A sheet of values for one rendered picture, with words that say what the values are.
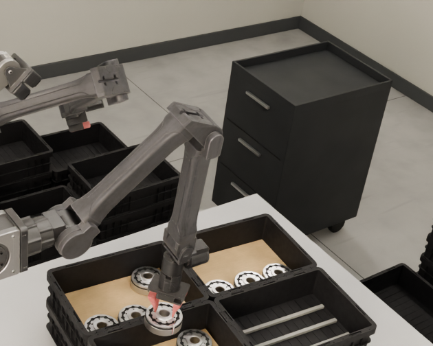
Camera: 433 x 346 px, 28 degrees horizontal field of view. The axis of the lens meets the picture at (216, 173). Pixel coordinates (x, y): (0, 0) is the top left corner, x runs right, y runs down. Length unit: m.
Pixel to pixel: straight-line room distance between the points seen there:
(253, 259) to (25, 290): 0.76
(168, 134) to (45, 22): 3.59
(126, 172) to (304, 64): 2.36
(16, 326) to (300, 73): 1.92
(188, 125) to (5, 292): 1.21
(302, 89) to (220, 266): 1.31
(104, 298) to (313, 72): 1.83
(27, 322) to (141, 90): 2.96
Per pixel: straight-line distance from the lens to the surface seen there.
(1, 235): 1.81
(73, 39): 5.56
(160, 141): 1.88
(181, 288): 2.32
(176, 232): 2.15
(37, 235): 1.86
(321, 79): 4.04
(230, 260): 2.87
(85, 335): 2.42
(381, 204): 4.83
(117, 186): 1.89
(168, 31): 5.94
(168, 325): 2.36
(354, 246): 4.46
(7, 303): 2.85
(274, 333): 2.64
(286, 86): 3.92
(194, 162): 1.99
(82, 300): 2.66
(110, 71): 2.20
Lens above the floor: 2.63
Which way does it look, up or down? 33 degrees down
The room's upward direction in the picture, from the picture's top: 9 degrees clockwise
